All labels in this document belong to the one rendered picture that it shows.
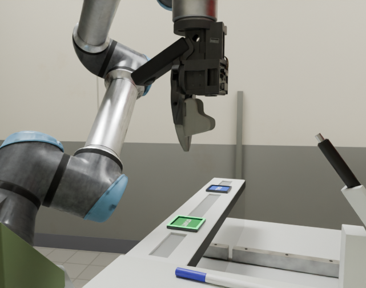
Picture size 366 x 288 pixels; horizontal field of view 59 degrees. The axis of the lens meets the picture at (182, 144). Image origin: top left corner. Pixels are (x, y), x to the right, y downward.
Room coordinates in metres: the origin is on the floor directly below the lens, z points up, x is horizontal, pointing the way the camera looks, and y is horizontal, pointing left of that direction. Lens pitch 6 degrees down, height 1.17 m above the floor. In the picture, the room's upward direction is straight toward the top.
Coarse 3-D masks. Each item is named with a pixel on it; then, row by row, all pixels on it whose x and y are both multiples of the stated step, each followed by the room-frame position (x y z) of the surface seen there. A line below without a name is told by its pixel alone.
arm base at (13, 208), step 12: (0, 192) 0.55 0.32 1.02; (12, 192) 0.56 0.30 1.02; (24, 192) 0.57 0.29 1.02; (0, 204) 0.53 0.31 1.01; (12, 204) 0.55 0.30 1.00; (24, 204) 0.56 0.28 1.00; (36, 204) 0.59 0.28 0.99; (0, 216) 0.53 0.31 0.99; (12, 216) 0.53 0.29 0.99; (24, 216) 0.55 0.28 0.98; (12, 228) 0.52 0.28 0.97; (24, 228) 0.54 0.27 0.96; (24, 240) 0.53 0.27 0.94
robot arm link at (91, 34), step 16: (96, 0) 0.70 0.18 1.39; (112, 0) 0.70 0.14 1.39; (80, 16) 0.81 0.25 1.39; (96, 16) 0.75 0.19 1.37; (112, 16) 0.77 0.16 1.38; (80, 32) 0.84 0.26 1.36; (96, 32) 0.80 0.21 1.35; (80, 48) 0.87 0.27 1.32; (96, 48) 0.87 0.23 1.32; (96, 64) 0.92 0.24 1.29
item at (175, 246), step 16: (208, 192) 0.78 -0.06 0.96; (192, 208) 0.66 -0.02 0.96; (208, 208) 0.67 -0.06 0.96; (224, 208) 0.66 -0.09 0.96; (160, 224) 0.56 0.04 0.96; (208, 224) 0.56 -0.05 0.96; (144, 240) 0.49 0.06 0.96; (160, 240) 0.49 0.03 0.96; (176, 240) 0.50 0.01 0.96; (192, 240) 0.49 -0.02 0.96; (144, 256) 0.44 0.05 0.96; (160, 256) 0.44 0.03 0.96; (176, 256) 0.44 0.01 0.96; (192, 256) 0.44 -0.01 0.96
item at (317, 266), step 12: (240, 252) 0.70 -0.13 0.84; (252, 252) 0.69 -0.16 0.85; (264, 252) 0.69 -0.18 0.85; (276, 252) 0.69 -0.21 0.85; (252, 264) 0.69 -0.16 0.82; (264, 264) 0.68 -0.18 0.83; (276, 264) 0.67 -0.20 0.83; (288, 264) 0.66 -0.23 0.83; (300, 264) 0.65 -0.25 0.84; (312, 264) 0.65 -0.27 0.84; (324, 264) 0.64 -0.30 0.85; (336, 264) 0.63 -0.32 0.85; (336, 276) 0.63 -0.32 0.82
